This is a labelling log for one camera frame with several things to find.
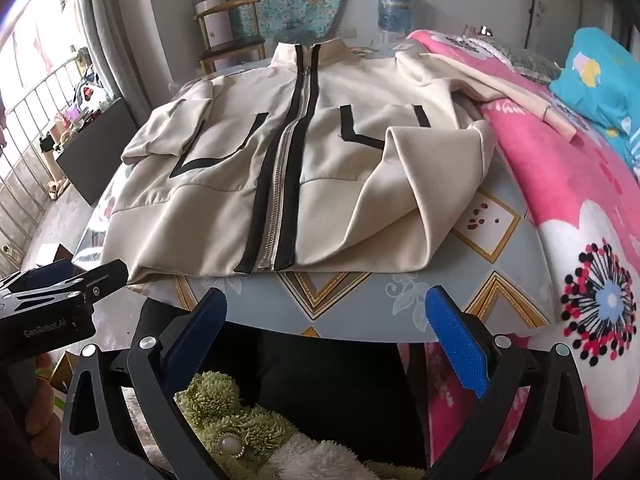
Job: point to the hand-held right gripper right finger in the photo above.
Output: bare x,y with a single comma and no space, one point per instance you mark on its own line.
457,340

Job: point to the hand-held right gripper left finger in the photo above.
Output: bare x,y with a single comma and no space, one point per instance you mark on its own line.
200,332

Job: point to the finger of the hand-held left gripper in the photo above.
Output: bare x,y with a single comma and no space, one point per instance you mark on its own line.
107,272

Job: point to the beige zip jacket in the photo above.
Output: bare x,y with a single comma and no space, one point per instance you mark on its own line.
340,170

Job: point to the person's left hand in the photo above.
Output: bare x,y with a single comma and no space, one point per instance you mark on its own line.
45,410

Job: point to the dark flat board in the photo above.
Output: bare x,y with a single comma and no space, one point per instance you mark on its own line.
95,150

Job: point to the metal balcony railing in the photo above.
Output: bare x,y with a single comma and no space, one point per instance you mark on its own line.
25,135

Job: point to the pink floral blanket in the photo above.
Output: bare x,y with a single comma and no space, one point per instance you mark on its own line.
550,185

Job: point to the pile of household clutter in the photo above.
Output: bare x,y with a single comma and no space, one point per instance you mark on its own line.
90,90

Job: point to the grey curtain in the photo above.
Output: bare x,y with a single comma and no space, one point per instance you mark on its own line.
130,35

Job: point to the wooden chair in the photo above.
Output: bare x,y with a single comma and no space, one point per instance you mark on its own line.
235,42

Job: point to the grey glitter pillow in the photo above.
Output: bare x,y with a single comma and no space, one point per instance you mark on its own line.
525,60

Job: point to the blue patterned pillow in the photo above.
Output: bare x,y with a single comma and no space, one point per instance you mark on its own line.
595,85

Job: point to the blue water bottle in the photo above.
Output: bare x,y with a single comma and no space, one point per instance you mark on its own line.
395,7

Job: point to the white door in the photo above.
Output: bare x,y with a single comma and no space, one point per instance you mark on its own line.
555,5

